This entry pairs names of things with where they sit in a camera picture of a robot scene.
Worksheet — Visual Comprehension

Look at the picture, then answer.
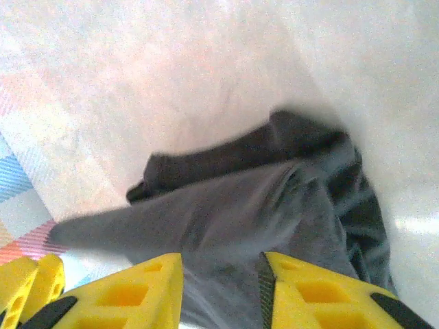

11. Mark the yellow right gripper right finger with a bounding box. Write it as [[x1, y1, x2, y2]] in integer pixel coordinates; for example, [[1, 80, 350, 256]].
[[259, 251, 436, 329]]

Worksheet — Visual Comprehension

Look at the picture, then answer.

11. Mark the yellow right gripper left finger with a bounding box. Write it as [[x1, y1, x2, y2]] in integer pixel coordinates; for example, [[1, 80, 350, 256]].
[[20, 252, 185, 329]]

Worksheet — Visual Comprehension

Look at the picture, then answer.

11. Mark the dark grey t-shirt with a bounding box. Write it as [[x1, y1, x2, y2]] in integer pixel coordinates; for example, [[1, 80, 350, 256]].
[[49, 109, 399, 329]]

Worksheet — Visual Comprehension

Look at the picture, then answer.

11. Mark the colourful plaid fabric backdrop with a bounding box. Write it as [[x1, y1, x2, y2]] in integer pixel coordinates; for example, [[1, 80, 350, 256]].
[[0, 133, 90, 289]]

